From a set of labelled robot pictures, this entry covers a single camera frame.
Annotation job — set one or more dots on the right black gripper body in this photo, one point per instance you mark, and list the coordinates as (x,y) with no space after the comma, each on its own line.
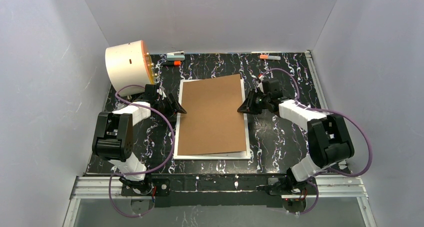
(253,102)

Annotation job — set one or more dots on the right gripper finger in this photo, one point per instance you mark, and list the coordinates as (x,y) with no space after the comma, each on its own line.
(250,101)
(249,110)

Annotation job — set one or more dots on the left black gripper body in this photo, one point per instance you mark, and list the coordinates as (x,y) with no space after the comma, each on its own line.
(168,103)

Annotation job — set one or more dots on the brown cardboard backing board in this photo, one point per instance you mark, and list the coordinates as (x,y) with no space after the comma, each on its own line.
(212,124)

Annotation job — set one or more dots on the white picture frame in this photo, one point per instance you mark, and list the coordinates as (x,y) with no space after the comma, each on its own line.
(242,155)

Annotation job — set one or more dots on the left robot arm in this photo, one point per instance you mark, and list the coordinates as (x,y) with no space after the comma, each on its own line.
(113,139)

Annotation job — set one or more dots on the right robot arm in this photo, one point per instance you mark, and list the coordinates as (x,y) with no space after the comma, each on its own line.
(329,141)

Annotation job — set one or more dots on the black orange marker pen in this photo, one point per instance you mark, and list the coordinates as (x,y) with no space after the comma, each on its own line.
(171,63)

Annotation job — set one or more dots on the orange grey utility knife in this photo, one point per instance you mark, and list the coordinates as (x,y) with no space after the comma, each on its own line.
(270,57)

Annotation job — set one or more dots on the cream cylindrical drum device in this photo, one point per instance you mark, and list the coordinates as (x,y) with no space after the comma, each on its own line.
(129,67)

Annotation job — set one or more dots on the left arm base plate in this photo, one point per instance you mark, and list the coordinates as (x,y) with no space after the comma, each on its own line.
(157,187)

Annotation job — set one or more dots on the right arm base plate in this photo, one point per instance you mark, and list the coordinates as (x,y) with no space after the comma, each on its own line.
(278,186)

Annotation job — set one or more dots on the aluminium rail front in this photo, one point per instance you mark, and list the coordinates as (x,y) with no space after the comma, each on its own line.
(329,185)

